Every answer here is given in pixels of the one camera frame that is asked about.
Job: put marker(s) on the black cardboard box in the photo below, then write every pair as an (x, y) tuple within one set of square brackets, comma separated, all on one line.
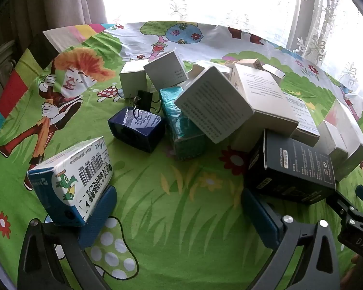
[(293, 169)]

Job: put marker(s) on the black binder clip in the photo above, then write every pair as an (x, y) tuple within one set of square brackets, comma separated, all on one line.
[(143, 99)]

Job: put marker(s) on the beige curtain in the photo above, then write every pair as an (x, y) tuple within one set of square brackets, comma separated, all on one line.
[(78, 0)]

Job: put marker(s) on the white open-flap box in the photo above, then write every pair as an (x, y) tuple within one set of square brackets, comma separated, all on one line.
[(273, 72)]

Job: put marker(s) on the white box with pink print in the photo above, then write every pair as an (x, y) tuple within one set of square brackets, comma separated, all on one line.
[(351, 133)]

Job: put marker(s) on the cartoon printed green bedsheet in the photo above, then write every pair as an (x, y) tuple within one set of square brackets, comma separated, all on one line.
[(181, 217)]

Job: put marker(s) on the large beige cardboard box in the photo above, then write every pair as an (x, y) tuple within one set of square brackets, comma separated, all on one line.
[(260, 96)]

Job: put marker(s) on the white square cardboard box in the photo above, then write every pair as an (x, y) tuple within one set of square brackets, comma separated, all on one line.
[(166, 69)]

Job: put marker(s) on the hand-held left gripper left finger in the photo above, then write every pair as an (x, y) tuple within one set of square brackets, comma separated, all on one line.
[(97, 217)]

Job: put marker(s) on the white blue bird print box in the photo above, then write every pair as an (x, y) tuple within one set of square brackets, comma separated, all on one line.
[(69, 175)]

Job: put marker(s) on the dark blue glossy box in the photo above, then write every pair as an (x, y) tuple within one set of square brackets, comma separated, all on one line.
[(136, 130)]

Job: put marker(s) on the grey wooden cabinet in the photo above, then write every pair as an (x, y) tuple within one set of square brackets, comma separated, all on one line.
[(0, 66)]

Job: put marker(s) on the large white text-covered box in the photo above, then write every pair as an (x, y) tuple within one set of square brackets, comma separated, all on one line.
[(213, 102)]

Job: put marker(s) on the small plain white box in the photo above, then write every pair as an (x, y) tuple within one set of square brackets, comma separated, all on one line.
[(331, 139)]

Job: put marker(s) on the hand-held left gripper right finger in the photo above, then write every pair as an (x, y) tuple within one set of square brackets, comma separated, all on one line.
[(260, 220)]

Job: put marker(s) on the flat white box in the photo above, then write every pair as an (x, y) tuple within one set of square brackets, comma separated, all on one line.
[(199, 68)]

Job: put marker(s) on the white box with label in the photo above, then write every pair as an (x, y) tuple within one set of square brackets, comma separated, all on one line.
[(304, 117)]

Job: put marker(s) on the teal wrapped box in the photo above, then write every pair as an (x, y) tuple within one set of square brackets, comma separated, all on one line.
[(181, 130)]

